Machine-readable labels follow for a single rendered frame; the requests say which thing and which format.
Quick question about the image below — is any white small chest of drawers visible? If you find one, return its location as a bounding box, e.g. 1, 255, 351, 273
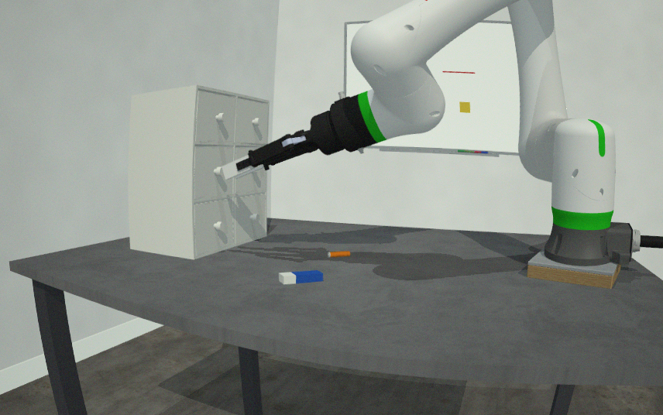
128, 85, 270, 259

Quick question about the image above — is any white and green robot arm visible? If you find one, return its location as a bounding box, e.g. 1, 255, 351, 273
330, 0, 663, 266

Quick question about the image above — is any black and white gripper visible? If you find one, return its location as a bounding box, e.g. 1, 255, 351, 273
222, 111, 344, 180

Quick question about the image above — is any blue and white eraser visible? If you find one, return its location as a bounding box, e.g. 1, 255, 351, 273
279, 270, 323, 284

